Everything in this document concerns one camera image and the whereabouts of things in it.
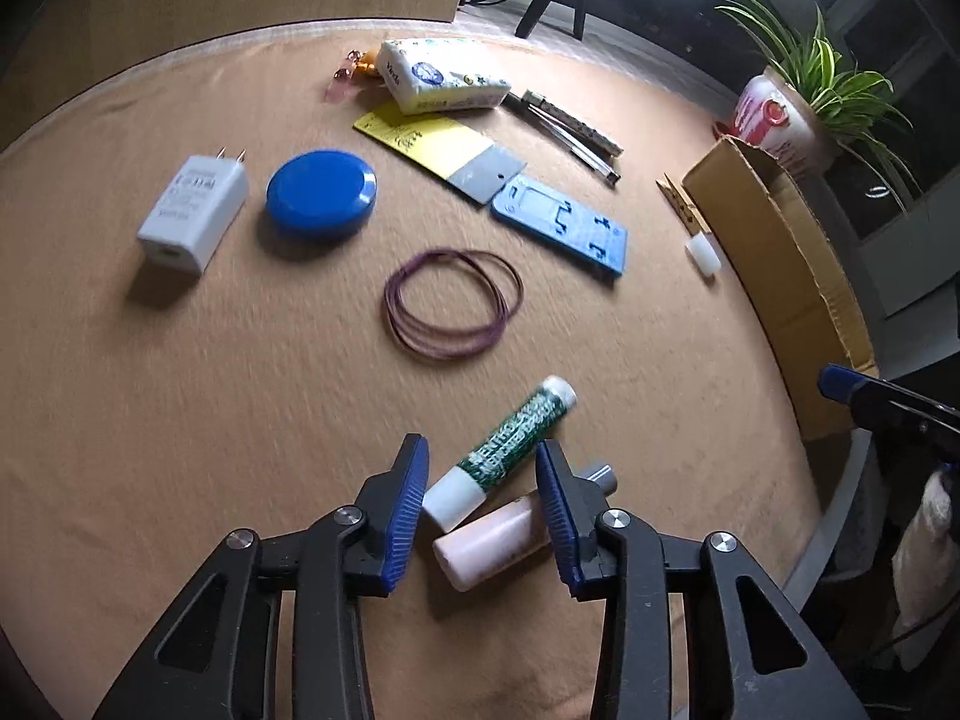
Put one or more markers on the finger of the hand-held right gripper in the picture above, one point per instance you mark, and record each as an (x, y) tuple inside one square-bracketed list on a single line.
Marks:
[(840, 384)]

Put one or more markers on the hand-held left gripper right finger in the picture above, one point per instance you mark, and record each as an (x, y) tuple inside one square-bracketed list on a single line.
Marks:
[(559, 517)]

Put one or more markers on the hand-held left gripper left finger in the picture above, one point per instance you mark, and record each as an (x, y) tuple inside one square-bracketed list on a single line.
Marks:
[(405, 517)]

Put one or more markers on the pink cosmetic bottle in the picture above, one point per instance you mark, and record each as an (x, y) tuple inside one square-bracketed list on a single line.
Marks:
[(480, 547)]

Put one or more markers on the green white lip balm tube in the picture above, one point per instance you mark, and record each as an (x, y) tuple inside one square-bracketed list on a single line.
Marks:
[(510, 442)]

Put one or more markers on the cardboard box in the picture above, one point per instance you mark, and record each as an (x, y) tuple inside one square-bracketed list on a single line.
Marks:
[(787, 270)]

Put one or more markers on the yellow grey scraper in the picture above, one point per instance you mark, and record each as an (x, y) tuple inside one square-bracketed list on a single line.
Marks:
[(420, 139)]

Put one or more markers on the person's right hand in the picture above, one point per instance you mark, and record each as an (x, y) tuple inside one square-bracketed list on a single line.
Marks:
[(926, 585)]

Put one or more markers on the small white cap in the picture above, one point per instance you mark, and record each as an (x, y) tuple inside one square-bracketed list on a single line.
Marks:
[(703, 255)]

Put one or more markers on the wooden clothespin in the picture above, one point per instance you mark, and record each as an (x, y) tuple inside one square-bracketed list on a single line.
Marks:
[(682, 202)]

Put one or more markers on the red white plant pot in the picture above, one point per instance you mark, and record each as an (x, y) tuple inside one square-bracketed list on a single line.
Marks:
[(772, 124)]

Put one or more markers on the blue phone stand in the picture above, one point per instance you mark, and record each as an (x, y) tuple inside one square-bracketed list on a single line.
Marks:
[(559, 229)]

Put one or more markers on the green spider plant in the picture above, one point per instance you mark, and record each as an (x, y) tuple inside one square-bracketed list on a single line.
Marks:
[(825, 82)]

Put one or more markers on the blue round case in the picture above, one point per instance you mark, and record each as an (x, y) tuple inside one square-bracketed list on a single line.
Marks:
[(319, 195)]

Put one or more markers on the metal tweezers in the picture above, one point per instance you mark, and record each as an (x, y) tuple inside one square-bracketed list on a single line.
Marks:
[(577, 151)]

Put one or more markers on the patterned nail file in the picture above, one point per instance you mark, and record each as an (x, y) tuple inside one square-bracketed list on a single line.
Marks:
[(577, 124)]

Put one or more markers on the white tissue packet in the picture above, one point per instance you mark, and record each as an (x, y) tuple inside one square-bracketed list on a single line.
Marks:
[(442, 75)]

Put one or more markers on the white wall charger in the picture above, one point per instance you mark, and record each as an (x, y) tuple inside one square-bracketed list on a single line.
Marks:
[(191, 210)]

